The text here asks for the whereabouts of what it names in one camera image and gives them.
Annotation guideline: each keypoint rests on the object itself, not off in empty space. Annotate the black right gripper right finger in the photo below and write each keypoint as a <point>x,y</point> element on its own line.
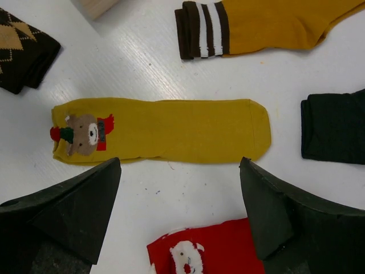
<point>295,231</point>

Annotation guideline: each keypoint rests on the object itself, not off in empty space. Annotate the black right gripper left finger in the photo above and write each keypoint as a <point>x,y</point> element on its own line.
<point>60,229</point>

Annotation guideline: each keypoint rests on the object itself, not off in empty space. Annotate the red santa sock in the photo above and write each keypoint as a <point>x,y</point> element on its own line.
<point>222,248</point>

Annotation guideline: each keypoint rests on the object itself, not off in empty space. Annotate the yellow bear sock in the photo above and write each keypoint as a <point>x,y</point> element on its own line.
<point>93,130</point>

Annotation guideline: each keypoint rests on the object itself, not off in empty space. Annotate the black sock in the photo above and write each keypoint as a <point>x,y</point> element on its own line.
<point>333,127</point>

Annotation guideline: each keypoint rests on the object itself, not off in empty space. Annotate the brown argyle sock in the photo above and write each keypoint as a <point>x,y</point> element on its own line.
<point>26,54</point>

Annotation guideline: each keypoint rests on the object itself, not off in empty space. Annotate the wooden compartment tray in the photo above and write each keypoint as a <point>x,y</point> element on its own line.
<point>93,9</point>

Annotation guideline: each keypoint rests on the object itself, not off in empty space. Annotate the mustard striped-cuff sock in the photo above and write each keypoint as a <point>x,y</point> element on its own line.
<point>228,28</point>

